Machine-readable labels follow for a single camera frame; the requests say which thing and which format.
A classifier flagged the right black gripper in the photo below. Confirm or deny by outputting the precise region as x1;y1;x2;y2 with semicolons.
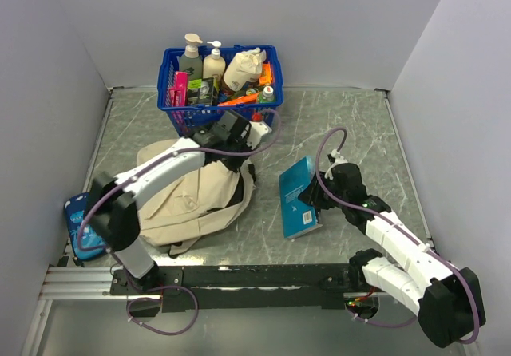
297;171;347;210

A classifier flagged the blue paperback book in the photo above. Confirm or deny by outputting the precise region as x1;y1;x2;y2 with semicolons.
279;156;323;239

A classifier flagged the beige canvas backpack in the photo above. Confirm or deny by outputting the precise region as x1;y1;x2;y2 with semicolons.
138;160;256;255

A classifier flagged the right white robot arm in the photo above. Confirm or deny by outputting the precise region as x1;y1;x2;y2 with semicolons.
299;163;486;348

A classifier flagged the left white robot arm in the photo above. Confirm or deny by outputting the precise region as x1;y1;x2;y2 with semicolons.
82;111;271;294

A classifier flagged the orange long packet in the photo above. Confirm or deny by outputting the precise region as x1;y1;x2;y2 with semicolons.
218;93;259;107

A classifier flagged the small green red-capped bottle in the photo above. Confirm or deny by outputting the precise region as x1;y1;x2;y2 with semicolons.
257;85;275;104

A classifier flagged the blue plastic shopping basket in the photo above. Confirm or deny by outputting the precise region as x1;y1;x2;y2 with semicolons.
157;45;283;136

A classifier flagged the green black box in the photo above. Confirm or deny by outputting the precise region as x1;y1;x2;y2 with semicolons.
186;77;220;106

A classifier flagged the orange snack packet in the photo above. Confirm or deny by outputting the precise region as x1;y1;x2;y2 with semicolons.
259;63;273;86

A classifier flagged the pink box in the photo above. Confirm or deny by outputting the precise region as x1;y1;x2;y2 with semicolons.
168;71;188;107

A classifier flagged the cream pump lotion bottle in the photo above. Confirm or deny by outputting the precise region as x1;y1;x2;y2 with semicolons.
203;40;226;82

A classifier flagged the green pump bottle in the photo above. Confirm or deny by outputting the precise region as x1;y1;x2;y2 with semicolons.
179;33;203;81

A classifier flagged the blue dinosaur pencil case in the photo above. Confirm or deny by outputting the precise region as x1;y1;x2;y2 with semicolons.
63;192;109;262

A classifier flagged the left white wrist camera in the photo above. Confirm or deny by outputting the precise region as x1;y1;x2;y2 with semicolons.
247;121;272;149

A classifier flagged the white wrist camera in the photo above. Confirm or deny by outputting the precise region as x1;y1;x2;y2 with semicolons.
325;150;347;180
247;121;272;149

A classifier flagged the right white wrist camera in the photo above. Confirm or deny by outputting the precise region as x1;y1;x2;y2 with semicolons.
325;150;347;180

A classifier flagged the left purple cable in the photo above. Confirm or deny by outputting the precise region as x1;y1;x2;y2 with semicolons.
76;108;281;253

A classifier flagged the beige drawstring cloth pouch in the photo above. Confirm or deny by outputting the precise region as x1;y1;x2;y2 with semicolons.
221;47;267;93

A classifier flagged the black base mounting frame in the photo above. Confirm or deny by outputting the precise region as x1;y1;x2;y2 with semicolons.
110;263;370;313

